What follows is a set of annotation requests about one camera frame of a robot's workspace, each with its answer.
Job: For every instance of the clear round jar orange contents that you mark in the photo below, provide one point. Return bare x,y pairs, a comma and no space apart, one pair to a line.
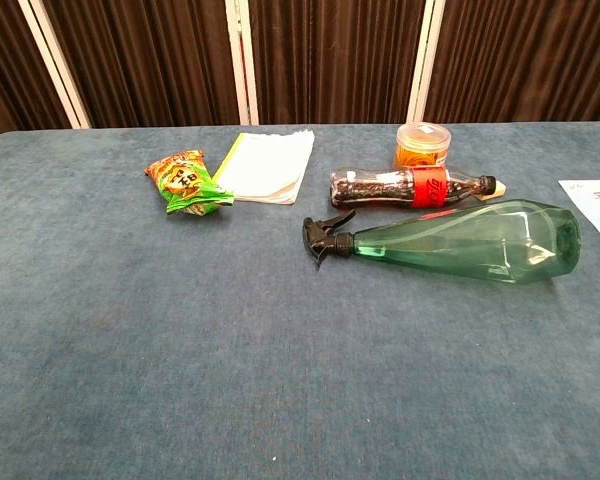
422,150

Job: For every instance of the white printed card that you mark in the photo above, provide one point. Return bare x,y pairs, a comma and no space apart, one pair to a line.
592,205

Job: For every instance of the white notepad yellow spine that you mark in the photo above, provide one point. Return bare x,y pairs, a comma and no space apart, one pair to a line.
265,165

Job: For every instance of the brown pleated curtain panel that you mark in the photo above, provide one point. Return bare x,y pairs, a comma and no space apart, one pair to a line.
145,60
530,55
5,65
330,60

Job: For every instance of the small beige wooden block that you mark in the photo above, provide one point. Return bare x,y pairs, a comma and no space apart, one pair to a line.
500,191

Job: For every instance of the cola bottle with red label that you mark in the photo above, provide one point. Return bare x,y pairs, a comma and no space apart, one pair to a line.
380,187

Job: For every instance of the blue felt table cover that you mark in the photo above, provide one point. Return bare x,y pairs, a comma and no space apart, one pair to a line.
180,340

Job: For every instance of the green plastic bottle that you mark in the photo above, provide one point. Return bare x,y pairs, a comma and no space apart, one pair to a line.
460,245

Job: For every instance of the orange green snack bag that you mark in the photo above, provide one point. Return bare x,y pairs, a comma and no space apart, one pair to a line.
180,177

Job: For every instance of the white partition frame post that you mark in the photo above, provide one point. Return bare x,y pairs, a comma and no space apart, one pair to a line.
425,65
242,65
55,65

